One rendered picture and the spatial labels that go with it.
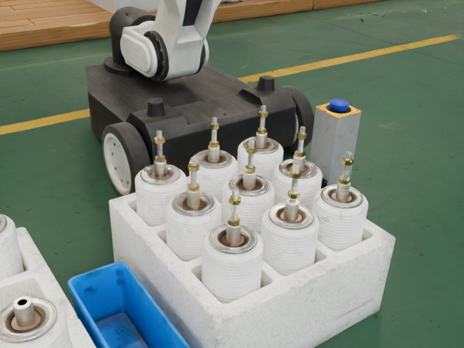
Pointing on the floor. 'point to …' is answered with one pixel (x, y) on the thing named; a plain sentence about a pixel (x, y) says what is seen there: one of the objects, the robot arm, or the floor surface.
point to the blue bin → (121, 310)
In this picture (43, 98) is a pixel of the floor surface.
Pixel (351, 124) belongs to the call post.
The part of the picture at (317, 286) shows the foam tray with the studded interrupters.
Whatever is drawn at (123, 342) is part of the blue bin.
